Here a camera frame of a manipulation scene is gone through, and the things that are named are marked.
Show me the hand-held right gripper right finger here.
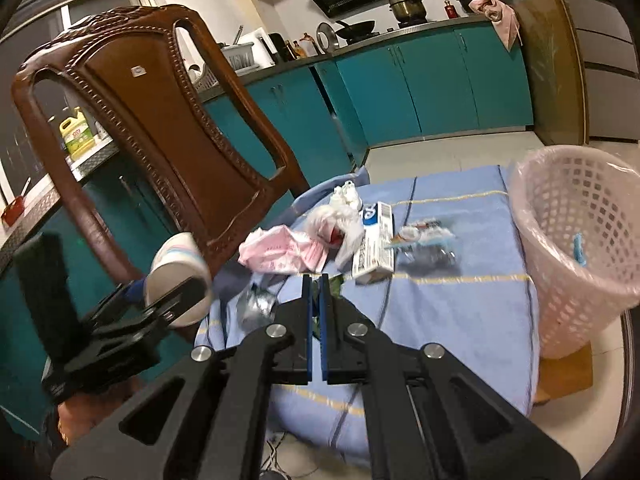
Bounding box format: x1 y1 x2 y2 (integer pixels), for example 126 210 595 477
320 274 581 480

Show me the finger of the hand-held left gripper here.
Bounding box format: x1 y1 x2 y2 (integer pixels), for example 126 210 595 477
82 280 151 331
145 277 211 331

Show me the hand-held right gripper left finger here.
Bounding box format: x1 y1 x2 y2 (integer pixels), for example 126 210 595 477
50 274 317 480

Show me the striped paper cup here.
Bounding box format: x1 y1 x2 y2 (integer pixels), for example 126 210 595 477
142 232 213 328

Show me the perforated plastic wastebasket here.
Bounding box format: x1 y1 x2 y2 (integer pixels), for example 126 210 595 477
507 145 640 361

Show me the light blue cleaning cloth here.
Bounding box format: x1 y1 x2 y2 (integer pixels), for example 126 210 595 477
570 232 591 267

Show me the person's left forearm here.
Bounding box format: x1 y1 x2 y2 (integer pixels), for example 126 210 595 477
57 392 151 443

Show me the grey crumpled plastic wrapper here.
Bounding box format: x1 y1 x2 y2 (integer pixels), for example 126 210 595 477
235 282 278 331

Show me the small red container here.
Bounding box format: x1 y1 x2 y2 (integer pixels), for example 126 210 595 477
0 195 26 226

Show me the pink tissue packet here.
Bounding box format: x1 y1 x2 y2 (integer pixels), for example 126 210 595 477
237 225 328 275

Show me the white toothpaste box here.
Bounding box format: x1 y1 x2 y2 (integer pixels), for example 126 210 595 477
351 201 396 283

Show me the white plastic bag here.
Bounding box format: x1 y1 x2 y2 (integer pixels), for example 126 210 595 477
305 205 366 268

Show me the blue striped tablecloth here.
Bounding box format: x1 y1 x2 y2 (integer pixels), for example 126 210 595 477
192 162 543 471

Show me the white crumpled tissue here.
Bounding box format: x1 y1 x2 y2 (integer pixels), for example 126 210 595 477
329 181 363 211

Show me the clear printed wrapper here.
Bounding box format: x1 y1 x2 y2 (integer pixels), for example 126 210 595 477
390 217 457 267

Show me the yellow green detergent bottle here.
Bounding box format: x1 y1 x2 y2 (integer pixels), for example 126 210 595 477
59 106 97 161

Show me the carved wooden chair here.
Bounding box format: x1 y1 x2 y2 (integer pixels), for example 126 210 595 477
11 4 311 291

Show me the light wooden stool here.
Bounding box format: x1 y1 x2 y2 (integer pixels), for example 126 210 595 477
535 345 593 406

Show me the white dish rack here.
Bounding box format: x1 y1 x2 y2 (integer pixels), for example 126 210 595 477
187 42 261 92

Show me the steel pot lid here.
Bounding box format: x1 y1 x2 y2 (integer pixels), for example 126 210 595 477
316 22 341 53

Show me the black wok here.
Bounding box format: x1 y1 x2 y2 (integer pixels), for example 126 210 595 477
335 20 376 43

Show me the steel cooking pot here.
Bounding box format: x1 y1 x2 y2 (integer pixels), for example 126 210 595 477
389 0 427 23

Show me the wooden framed glass door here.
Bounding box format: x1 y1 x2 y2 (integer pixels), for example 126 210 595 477
465 0 588 147

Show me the pink hanging towel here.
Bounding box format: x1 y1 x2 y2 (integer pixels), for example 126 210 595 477
467 0 523 52

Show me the grey refrigerator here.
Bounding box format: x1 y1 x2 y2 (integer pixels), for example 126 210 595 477
545 0 640 143

